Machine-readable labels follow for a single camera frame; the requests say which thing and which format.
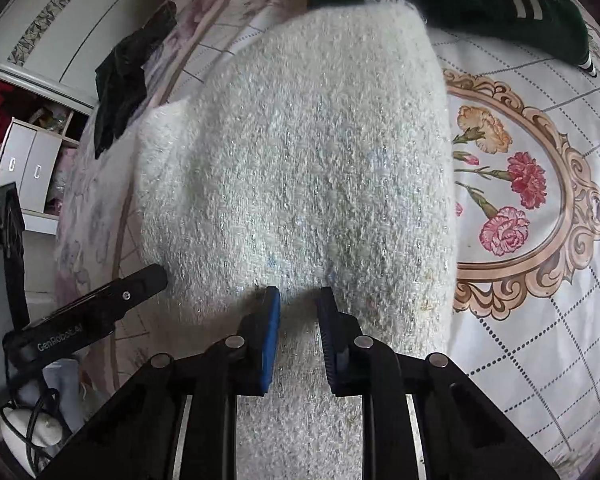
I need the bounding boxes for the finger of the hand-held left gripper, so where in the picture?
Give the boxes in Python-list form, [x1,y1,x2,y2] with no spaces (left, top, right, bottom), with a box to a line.
[95,264,168,322]

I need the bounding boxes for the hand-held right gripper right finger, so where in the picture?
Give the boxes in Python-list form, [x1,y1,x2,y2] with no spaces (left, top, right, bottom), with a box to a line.
[316,286,561,480]

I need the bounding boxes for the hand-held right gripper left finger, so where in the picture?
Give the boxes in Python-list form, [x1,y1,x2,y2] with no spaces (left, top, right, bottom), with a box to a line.
[37,286,282,480]

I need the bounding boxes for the white tweed jacket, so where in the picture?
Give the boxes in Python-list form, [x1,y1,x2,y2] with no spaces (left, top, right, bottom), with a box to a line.
[132,0,457,480]

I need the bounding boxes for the pile of pastel clothes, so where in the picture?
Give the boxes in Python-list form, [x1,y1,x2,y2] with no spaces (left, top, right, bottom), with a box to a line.
[45,147,78,216]

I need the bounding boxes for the white rounded object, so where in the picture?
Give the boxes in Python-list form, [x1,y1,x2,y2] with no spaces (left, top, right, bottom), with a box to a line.
[2,405,63,461]

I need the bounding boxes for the white diamond-pattern floral mat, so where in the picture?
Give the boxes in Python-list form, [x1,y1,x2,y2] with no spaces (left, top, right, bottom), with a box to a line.
[112,0,600,480]

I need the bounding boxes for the black garment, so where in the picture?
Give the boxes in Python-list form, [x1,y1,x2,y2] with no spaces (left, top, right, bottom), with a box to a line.
[94,1,178,160]

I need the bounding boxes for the white wardrobe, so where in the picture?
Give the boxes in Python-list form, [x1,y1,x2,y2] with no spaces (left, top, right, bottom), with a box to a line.
[0,0,166,236]

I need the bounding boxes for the green garment with white stripes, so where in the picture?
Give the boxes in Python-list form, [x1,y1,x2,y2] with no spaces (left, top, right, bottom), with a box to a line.
[306,0,598,78]

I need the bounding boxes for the black cable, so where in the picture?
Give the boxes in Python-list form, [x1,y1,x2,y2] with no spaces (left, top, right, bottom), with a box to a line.
[0,385,78,466]

